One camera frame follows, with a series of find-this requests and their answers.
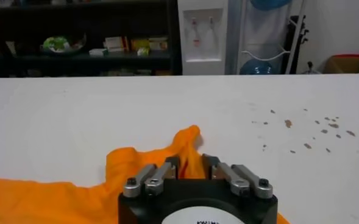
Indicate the large white table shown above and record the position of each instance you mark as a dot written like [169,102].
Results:
[75,121]

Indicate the black shelf unit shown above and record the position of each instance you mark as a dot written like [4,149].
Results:
[75,59]

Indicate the white green medicine box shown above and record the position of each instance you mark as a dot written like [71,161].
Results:
[158,43]

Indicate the yellow medicine box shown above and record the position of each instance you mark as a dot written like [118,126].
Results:
[139,43]

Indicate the blue water jug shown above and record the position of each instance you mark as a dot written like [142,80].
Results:
[269,3]
[255,68]

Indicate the orange t-shirt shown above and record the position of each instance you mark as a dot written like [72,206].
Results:
[45,201]

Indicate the small green yellow box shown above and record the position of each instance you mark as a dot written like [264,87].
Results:
[143,51]

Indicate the black tripod stand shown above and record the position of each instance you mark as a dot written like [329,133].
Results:
[301,30]

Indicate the bowl with green packets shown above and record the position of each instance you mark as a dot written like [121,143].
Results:
[60,44]

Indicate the open red-rimmed cardboard box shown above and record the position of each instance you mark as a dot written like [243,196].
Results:
[346,64]

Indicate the white red medicine box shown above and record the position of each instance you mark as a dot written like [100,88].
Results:
[115,43]

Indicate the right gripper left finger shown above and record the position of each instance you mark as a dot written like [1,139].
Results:
[150,179]

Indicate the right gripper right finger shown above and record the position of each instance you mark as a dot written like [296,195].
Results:
[243,179]

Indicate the white water dispenser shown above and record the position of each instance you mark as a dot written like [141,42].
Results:
[202,36]

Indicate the flat white box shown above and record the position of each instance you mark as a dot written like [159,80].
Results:
[98,52]

